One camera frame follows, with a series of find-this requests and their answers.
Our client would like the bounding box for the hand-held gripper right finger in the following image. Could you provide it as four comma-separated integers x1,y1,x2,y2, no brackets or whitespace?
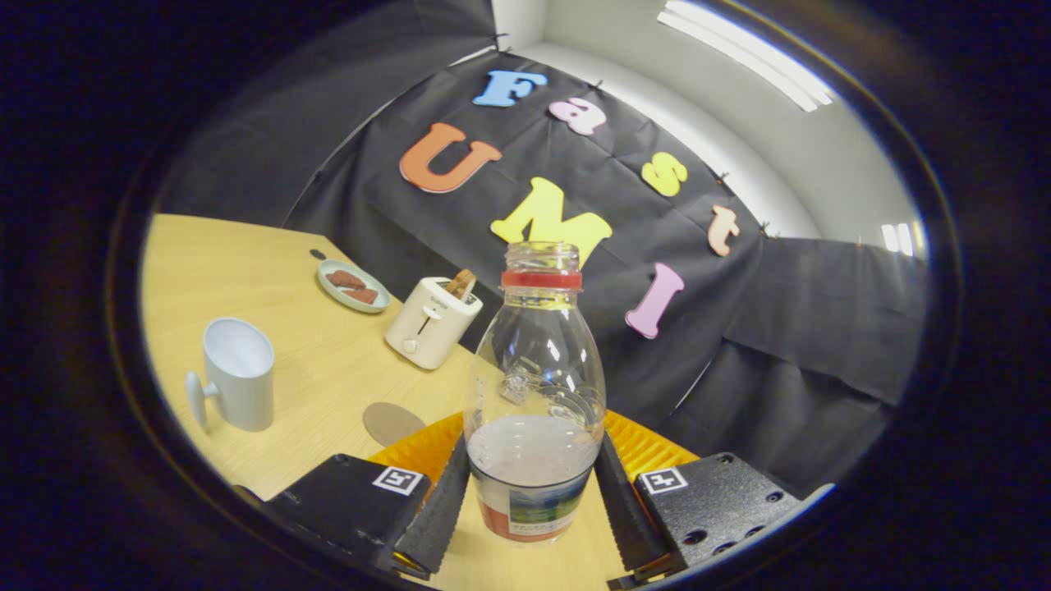
593,410,834,588

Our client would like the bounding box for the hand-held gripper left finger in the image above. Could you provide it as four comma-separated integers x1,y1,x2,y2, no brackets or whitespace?
234,413,471,582

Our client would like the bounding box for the round brown coaster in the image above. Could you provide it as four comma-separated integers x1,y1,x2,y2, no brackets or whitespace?
363,401,428,448

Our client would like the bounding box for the clear plastic juice bottle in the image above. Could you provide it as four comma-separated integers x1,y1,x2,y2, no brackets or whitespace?
462,241,608,544

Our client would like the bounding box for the pale grey cup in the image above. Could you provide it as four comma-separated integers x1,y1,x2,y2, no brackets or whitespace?
185,317,276,433

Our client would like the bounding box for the white toaster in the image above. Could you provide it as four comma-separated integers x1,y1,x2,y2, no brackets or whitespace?
384,277,484,371

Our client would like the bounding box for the pale green plate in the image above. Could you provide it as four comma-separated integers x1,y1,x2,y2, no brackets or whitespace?
317,259,392,314

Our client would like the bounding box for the long ceiling light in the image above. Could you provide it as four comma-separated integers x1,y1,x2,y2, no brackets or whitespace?
657,0,834,112

